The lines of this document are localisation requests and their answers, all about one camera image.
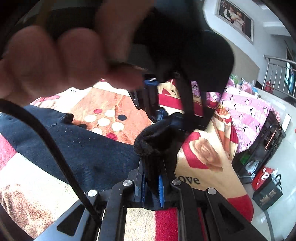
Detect black pants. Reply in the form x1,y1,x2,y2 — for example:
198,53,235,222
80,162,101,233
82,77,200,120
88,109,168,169
0,0,235,212

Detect person's left hand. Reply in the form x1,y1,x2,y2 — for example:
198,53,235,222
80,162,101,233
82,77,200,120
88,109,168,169
1,1,154,106

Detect red orange love blanket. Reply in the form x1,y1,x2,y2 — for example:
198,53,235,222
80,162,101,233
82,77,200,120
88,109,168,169
1,81,261,240

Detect dark paper shopping bag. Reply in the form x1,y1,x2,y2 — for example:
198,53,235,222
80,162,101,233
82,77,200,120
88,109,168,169
252,174,283,211

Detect red shopping bag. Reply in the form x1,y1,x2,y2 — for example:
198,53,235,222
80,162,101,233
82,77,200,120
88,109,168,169
251,166,275,191

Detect dark bedside crate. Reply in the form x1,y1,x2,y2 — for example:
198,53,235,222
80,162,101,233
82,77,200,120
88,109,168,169
232,112,285,184

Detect framed wedding photo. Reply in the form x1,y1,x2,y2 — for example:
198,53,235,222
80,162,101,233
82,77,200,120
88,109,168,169
216,0,254,43

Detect pink penguin quilt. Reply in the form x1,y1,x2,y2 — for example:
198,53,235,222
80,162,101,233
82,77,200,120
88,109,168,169
191,79,282,154

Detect metal stair railing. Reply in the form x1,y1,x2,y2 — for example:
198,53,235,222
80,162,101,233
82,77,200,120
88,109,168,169
261,55,295,100

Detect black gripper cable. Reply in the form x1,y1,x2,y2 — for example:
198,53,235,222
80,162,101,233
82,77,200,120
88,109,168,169
0,99,103,229

